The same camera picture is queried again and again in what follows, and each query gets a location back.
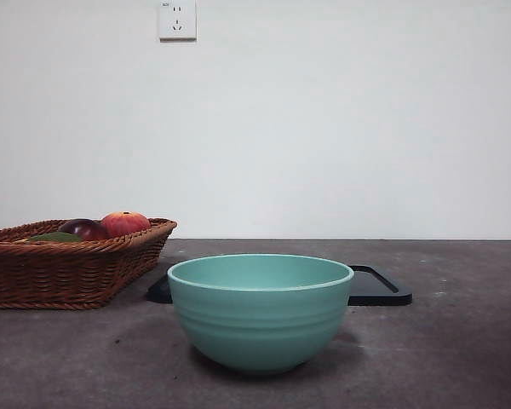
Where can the white wall power socket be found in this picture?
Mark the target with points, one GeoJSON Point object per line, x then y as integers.
{"type": "Point", "coordinates": [178, 21]}

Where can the red orange peach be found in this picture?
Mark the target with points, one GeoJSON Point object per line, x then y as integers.
{"type": "Point", "coordinates": [128, 222]}

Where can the teal ribbed bowl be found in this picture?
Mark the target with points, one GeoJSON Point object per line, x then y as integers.
{"type": "Point", "coordinates": [260, 324]}

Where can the black rectangular tray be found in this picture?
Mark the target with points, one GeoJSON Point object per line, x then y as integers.
{"type": "Point", "coordinates": [379, 292]}

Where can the green avocado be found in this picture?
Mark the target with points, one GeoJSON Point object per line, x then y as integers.
{"type": "Point", "coordinates": [53, 237]}

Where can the brown wicker basket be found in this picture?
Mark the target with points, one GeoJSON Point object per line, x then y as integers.
{"type": "Point", "coordinates": [59, 272]}

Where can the dark purple plum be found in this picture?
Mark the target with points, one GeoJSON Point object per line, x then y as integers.
{"type": "Point", "coordinates": [85, 228]}

